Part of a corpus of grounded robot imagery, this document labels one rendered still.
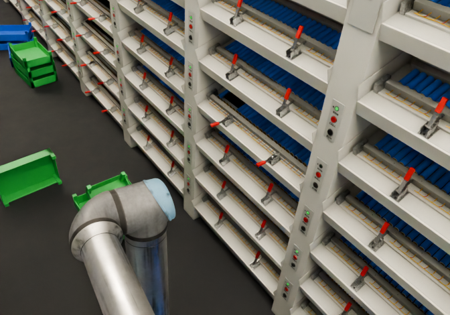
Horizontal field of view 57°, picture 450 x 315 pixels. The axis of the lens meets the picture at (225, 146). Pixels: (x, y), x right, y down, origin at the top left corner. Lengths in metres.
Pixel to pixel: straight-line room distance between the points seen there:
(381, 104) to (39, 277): 1.60
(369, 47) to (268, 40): 0.38
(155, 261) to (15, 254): 1.15
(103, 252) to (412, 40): 0.78
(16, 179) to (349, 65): 1.86
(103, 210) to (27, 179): 1.49
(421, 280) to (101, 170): 1.80
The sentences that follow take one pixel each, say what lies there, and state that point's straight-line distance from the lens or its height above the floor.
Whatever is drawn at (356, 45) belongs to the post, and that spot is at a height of 1.24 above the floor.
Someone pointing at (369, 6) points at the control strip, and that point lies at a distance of 1.01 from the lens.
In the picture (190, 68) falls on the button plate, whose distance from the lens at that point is 1.67.
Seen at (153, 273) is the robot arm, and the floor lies 0.67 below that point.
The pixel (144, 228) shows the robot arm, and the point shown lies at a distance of 1.05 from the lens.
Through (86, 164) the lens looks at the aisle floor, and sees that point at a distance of 2.55.
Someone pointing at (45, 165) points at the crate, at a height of 0.10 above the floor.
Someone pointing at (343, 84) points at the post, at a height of 1.13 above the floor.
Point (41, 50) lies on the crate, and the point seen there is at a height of 0.17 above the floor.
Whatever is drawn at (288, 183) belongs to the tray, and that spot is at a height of 0.70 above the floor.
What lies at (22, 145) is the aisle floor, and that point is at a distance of 2.80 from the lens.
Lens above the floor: 1.64
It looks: 38 degrees down
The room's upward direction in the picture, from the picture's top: 5 degrees clockwise
